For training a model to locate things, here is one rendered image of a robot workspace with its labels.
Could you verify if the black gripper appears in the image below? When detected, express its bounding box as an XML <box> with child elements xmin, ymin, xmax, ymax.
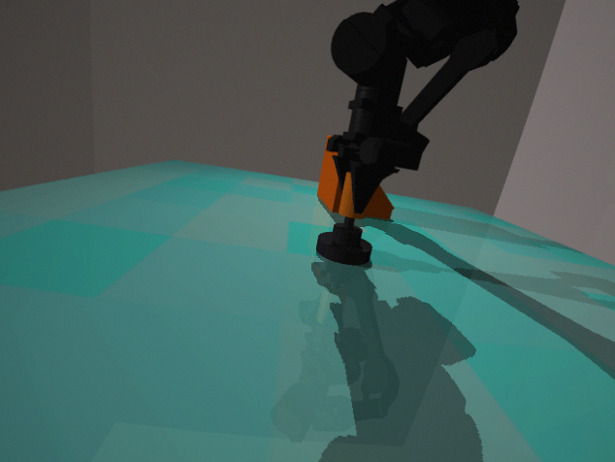
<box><xmin>326</xmin><ymin>90</ymin><xmax>422</xmax><ymax>214</ymax></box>

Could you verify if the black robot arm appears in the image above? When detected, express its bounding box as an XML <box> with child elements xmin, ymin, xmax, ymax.
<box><xmin>331</xmin><ymin>0</ymin><xmax>520</xmax><ymax>154</ymax></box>

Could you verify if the orange knob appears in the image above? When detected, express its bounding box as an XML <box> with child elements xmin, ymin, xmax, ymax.
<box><xmin>339</xmin><ymin>172</ymin><xmax>369</xmax><ymax>219</ymax></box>

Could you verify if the dark grey round pedestal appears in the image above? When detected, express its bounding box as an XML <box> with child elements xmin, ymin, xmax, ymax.
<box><xmin>316</xmin><ymin>216</ymin><xmax>372</xmax><ymax>265</ymax></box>

